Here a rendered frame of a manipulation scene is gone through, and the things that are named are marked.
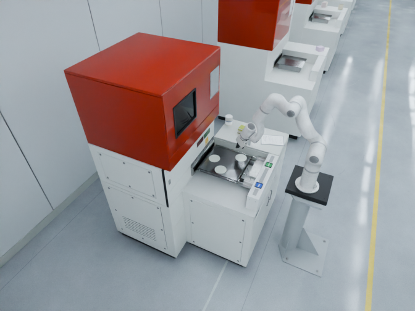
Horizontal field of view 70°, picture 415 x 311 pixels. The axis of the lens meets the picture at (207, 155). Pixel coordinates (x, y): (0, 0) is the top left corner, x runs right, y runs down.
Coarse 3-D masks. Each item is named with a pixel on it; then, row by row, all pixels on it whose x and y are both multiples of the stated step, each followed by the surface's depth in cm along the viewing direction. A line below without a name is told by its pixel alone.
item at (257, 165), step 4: (256, 160) 262; (256, 164) 259; (260, 164) 259; (252, 168) 254; (256, 168) 254; (260, 168) 254; (252, 172) 251; (256, 172) 251; (252, 180) 244; (244, 184) 241
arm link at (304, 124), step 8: (296, 96) 207; (304, 104) 208; (304, 112) 208; (296, 120) 211; (304, 120) 207; (304, 128) 208; (312, 128) 209; (304, 136) 212; (312, 136) 211; (320, 136) 215
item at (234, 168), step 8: (216, 152) 268; (224, 152) 268; (232, 152) 268; (208, 160) 259; (224, 160) 259; (232, 160) 259; (200, 168) 252; (208, 168) 252; (232, 168) 252; (240, 168) 252; (224, 176) 244; (232, 176) 244
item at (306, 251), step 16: (304, 208) 249; (320, 208) 229; (288, 224) 271; (288, 240) 279; (304, 240) 282; (320, 240) 300; (288, 256) 286; (304, 256) 286; (320, 256) 286; (320, 272) 274
